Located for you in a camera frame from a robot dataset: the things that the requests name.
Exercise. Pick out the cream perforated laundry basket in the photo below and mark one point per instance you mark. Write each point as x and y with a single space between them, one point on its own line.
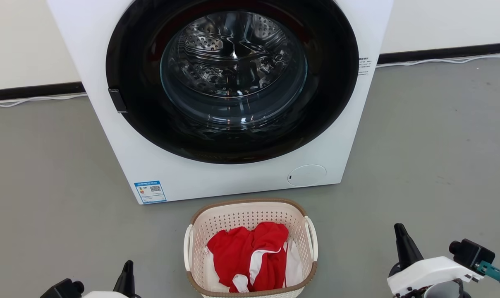
241 215

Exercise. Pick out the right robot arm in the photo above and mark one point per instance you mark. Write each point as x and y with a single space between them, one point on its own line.
444 290

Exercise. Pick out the perforated steel drum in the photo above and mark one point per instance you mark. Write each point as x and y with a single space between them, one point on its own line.
233 62

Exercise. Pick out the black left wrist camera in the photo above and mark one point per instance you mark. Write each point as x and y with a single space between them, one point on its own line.
61 289

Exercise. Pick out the white front-load washing machine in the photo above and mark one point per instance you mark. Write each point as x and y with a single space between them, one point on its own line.
216 178

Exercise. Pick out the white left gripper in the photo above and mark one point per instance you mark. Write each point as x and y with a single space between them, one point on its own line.
103 295

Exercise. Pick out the round white filter cover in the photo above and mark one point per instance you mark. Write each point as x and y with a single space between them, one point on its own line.
307 175

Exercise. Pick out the black baseboard strip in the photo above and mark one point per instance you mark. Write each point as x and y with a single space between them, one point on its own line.
26 91
440 53

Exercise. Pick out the round black glass machine door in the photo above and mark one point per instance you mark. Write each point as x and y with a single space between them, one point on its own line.
134 124

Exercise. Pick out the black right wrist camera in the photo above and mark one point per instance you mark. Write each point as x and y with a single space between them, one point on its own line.
473 252

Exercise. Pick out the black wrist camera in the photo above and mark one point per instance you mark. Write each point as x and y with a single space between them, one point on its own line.
473 252
61 289

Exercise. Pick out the red and white garment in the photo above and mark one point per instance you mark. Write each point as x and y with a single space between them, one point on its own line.
241 252

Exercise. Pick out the blue energy label sticker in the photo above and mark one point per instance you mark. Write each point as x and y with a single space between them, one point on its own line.
150 192

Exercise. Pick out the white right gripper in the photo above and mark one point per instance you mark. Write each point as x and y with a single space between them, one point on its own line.
431 271

